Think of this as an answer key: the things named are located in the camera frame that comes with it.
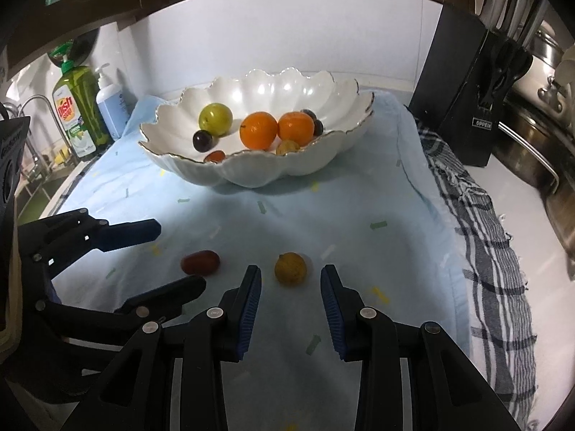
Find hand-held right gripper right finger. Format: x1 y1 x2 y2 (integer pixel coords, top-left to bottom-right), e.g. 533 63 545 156
320 264 522 431

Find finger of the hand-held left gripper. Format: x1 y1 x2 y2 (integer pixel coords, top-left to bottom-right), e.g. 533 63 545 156
37 275 207 347
19 209 162 282

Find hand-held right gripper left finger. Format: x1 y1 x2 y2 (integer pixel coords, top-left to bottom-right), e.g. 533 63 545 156
65 265 262 431

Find orange mandarin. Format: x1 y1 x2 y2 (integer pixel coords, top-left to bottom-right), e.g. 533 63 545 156
278 112 315 143
239 111 279 150

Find white scalloped ceramic bowl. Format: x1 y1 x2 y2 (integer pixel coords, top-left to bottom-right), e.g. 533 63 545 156
138 68 376 188

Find light blue cloth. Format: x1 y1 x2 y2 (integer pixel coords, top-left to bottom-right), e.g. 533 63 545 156
51 90 472 431

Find steel kitchen sink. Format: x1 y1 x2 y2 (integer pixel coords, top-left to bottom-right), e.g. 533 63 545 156
15 166 68 225

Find blue pump soap bottle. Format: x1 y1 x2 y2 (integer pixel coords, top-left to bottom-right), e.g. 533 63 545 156
94 63 131 141

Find green plum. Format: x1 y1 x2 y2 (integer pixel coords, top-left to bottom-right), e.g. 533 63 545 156
199 103 234 136

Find green dish soap bottle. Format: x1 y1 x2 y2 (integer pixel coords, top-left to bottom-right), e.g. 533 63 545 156
51 44 113 161

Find chrome faucet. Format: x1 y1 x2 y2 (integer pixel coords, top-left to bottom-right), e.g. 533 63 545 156
18 94 73 167

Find grey checked towel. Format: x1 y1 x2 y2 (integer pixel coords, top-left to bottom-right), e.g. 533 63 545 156
404 105 539 431

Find dark hanging pan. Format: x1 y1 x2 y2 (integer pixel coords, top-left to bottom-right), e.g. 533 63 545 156
47 27 102 69

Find low steel pot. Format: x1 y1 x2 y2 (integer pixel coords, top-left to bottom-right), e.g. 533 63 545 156
541 189 575 261

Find steel pot with lid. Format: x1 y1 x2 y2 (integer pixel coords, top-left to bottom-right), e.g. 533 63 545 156
494 94 562 199

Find black knife block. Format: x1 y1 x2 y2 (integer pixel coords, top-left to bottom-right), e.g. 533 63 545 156
406 4 535 168

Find tall steel pot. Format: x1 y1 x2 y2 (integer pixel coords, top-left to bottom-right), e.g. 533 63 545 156
516 18 567 100

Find black-handled kitchen shears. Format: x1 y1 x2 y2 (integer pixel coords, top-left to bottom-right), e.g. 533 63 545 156
483 31 535 108

